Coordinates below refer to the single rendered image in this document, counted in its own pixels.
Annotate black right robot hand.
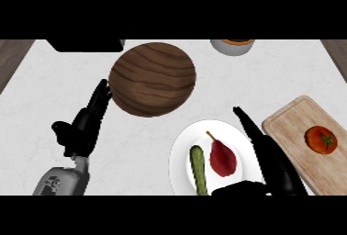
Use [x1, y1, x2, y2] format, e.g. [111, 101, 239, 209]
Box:
[210, 106, 308, 196]

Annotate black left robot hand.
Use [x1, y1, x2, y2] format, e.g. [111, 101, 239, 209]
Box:
[50, 78, 114, 159]

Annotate red pear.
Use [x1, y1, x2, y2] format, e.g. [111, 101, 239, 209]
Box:
[205, 130, 239, 178]

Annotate white plate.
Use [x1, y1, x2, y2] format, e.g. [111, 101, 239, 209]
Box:
[168, 119, 273, 196]

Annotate brown wooden bowl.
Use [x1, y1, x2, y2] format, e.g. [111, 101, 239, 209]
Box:
[108, 41, 198, 118]

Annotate pale wooden cutting board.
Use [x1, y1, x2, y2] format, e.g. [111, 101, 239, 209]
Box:
[261, 95, 347, 196]

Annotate red tomato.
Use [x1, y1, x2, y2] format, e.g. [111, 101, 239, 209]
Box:
[304, 125, 338, 155]

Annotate green cucumber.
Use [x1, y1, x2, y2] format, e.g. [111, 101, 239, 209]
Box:
[189, 144, 210, 196]

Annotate black appliance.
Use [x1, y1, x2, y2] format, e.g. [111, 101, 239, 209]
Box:
[44, 39, 125, 53]

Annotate white cup with brown contents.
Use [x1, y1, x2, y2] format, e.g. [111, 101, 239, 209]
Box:
[208, 39, 255, 57]

